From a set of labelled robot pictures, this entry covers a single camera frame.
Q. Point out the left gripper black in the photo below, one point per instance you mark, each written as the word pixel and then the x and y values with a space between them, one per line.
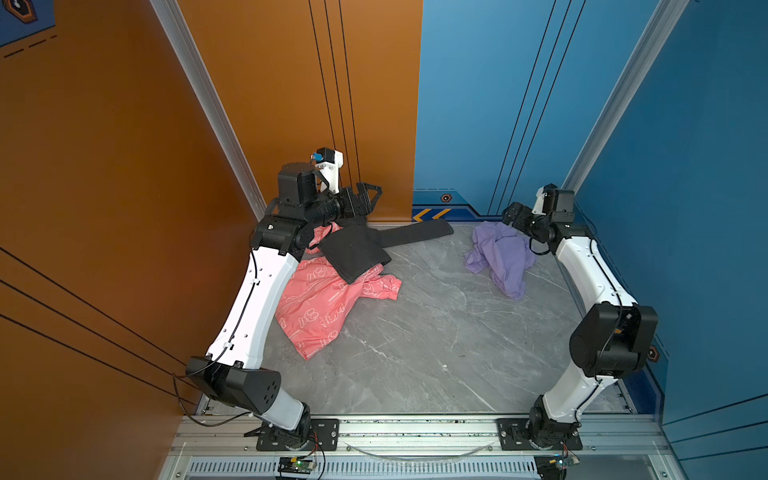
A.
pixel 350 212

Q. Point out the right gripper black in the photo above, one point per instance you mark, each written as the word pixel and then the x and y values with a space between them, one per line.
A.
pixel 514 207

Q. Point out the purple cloth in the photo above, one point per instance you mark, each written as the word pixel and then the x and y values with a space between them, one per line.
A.
pixel 505 253

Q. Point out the pink patterned cloth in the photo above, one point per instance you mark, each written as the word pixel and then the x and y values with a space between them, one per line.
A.
pixel 317 300

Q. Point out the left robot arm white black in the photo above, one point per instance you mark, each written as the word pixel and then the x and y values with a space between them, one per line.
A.
pixel 231 371

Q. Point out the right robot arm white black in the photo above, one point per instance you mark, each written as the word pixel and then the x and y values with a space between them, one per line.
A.
pixel 613 339

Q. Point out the black cloth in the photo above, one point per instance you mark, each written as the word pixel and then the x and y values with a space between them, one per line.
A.
pixel 366 246

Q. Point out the right green circuit board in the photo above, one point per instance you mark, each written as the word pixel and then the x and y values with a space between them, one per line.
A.
pixel 555 467

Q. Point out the green circuit board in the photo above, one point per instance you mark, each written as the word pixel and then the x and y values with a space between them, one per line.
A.
pixel 295 467
pixel 555 467

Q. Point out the left green circuit board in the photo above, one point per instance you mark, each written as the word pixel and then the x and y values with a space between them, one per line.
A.
pixel 295 467

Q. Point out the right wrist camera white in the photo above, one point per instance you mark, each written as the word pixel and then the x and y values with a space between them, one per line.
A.
pixel 546 199

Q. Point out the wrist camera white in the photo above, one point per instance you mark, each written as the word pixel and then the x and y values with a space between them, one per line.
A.
pixel 328 162
pixel 546 199

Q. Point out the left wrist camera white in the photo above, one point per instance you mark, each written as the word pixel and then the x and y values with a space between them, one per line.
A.
pixel 328 162

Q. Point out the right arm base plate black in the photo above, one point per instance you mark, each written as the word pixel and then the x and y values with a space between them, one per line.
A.
pixel 517 434

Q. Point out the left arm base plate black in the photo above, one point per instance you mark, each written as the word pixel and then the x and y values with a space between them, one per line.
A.
pixel 320 433

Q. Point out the right aluminium corner post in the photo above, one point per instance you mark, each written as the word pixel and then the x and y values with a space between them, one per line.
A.
pixel 662 22

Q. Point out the aluminium corner post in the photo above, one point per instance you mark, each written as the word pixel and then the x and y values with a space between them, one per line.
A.
pixel 662 22
pixel 178 33

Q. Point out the left aluminium corner post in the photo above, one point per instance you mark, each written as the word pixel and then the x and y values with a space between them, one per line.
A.
pixel 178 33

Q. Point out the aluminium front frame rail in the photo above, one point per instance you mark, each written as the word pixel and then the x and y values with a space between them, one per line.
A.
pixel 424 446

